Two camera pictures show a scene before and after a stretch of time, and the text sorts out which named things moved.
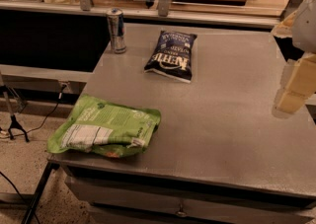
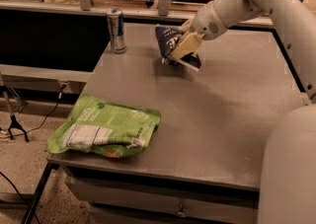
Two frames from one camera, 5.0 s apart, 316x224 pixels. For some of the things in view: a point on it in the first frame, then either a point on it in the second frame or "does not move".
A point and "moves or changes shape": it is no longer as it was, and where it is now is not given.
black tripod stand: [14, 123] does not move
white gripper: [306, 26] → [207, 23]
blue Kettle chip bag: [171, 55] moves or changes shape
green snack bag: [105, 128] does not move
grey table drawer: [115, 201] does not move
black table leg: [39, 191] does not move
